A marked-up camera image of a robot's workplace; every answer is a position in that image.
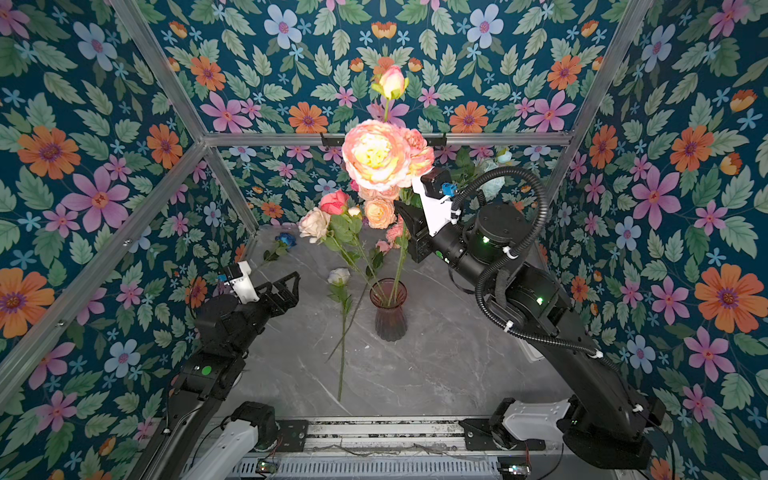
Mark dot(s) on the white vented cable duct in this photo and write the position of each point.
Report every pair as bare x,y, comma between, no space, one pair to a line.
370,468

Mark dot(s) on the white rose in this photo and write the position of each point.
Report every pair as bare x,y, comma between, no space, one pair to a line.
338,280

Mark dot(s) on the pink peony spray stem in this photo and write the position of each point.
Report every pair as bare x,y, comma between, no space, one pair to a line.
381,156

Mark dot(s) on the metal hook rail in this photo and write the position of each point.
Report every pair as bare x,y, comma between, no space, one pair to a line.
337,140

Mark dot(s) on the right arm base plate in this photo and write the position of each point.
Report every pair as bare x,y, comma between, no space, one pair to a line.
488,433

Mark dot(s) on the small pink rose stem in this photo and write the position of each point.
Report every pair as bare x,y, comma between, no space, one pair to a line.
375,261

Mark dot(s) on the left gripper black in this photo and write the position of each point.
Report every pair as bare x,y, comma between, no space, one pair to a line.
286,300

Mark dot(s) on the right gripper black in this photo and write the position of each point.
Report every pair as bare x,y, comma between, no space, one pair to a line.
417,228

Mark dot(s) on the blue rose stem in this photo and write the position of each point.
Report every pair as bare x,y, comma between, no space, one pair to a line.
281,245

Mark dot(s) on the cream peony bunch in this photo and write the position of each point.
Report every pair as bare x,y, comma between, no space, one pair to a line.
380,213

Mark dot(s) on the purple ribbed glass vase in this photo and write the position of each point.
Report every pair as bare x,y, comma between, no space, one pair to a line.
390,322

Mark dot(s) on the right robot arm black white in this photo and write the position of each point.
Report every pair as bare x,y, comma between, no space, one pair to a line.
604,421

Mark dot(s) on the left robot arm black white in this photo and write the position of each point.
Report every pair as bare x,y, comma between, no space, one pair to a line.
228,326

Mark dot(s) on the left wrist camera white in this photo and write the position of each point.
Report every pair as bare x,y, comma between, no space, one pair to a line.
237,277

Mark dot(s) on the white flower spray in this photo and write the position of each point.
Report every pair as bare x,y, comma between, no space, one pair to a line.
490,175

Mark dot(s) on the aluminium front rail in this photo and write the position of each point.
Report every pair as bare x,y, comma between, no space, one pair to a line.
377,436

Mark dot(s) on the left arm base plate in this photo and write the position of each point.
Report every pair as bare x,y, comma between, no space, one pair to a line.
291,436

